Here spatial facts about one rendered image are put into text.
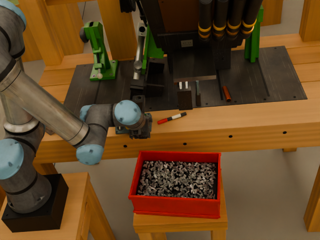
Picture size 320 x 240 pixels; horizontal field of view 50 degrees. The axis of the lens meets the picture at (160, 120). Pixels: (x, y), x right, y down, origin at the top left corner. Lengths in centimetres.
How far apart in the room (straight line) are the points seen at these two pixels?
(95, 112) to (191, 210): 48
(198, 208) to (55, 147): 69
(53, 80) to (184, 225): 107
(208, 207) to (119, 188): 126
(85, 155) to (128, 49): 100
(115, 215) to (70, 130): 139
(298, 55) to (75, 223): 130
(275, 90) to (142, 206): 78
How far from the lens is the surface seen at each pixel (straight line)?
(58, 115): 97
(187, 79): 132
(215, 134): 145
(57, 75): 196
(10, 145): 119
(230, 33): 124
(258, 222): 223
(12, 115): 119
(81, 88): 178
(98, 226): 165
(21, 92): 94
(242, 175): 241
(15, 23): 102
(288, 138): 153
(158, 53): 147
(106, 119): 110
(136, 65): 150
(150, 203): 126
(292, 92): 162
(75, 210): 135
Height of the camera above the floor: 192
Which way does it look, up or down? 43 degrees down
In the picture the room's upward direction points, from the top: 10 degrees counter-clockwise
